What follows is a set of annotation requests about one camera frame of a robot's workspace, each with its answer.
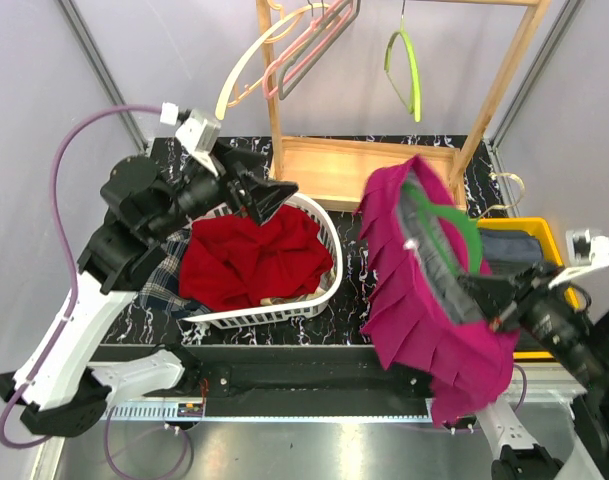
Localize navy plaid skirt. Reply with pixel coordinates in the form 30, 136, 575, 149
136, 229, 211, 319

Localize pink plastic hanger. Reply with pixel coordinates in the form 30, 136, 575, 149
262, 0, 350, 99

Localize white plastic laundry basket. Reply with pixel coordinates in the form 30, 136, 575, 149
185, 193, 344, 329

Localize folded dark clothes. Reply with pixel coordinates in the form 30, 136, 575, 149
479, 228, 544, 275

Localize grey wire hanger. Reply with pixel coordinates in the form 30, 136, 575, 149
276, 0, 362, 101

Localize pastel floral skirt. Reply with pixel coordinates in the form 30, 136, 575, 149
260, 270, 336, 306

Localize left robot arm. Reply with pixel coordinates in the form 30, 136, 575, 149
0, 143, 298, 444

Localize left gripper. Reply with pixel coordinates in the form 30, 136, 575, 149
148, 139, 300, 240

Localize green hanger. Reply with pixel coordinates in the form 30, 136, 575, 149
401, 171, 527, 277

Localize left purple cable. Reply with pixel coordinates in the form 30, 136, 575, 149
0, 103, 195, 476

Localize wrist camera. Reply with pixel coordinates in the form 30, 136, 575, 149
175, 110, 221, 178
548, 228, 609, 289

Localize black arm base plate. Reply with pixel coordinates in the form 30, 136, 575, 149
95, 344, 498, 419

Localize cream plastic hanger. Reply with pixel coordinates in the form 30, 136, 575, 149
215, 1, 335, 120

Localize yellow plastic bin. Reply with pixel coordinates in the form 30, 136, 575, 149
477, 217, 564, 363

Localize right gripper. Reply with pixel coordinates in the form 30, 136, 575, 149
457, 255, 609, 385

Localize wooden clothes rack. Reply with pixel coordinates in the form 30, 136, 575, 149
267, 1, 550, 211

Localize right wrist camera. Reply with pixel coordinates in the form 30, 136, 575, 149
548, 228, 609, 289

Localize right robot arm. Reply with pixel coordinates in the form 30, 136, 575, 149
458, 264, 609, 479

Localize red dress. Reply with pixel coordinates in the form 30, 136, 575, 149
179, 205, 333, 312

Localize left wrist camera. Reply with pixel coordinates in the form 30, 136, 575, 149
175, 110, 221, 178

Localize magenta dress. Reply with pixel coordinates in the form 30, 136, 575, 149
357, 155, 518, 426

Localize yellow-green hanger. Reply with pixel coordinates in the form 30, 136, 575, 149
384, 1, 422, 123

